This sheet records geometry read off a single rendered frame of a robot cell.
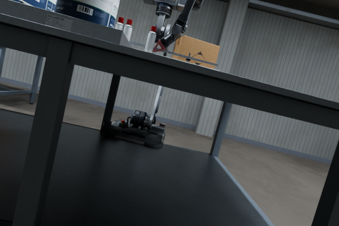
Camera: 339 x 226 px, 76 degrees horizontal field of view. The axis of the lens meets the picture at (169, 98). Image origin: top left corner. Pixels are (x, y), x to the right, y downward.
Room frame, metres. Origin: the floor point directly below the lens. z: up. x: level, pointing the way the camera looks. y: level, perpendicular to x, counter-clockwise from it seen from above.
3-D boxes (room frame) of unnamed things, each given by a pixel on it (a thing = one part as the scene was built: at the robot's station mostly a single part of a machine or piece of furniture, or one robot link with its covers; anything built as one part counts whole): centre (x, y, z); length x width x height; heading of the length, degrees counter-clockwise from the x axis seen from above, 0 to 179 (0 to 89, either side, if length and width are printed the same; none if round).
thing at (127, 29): (1.42, 0.37, 0.98); 0.05 x 0.05 x 0.20
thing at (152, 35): (1.44, 0.21, 0.98); 0.05 x 0.05 x 0.20
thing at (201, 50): (1.79, -0.11, 0.99); 0.30 x 0.24 x 0.27; 104
